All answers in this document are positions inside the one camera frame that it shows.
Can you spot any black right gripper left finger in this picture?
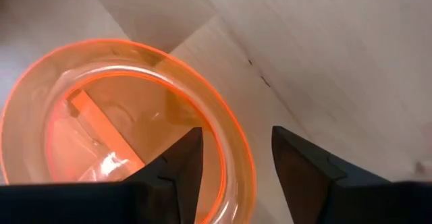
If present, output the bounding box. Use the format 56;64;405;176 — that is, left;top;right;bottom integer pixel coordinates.
0;126;205;224

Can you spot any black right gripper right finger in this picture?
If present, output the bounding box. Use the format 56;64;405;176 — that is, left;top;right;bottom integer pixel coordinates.
271;125;432;224

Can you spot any transparent orange plastic plate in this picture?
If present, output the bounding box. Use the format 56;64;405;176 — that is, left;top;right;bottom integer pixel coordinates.
0;38;257;224

